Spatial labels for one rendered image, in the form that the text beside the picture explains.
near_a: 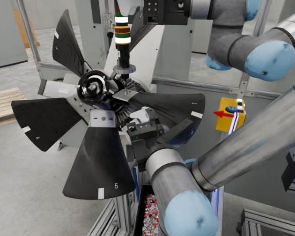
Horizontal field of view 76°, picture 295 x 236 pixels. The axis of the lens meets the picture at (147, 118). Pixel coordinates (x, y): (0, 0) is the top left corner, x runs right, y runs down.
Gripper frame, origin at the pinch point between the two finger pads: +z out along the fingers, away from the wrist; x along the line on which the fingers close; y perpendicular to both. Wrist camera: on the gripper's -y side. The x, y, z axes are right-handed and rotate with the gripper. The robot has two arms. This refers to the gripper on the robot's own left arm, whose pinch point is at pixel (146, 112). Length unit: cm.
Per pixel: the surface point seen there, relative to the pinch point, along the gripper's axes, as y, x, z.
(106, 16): 1, -22, 69
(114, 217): 27, 109, 38
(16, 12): 247, -25, 786
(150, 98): -3.1, -0.9, 6.6
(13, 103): 44, 0, 27
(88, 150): 19.7, 10.7, 2.6
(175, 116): -7.7, 1.4, -3.5
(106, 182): 16.6, 19.9, -4.1
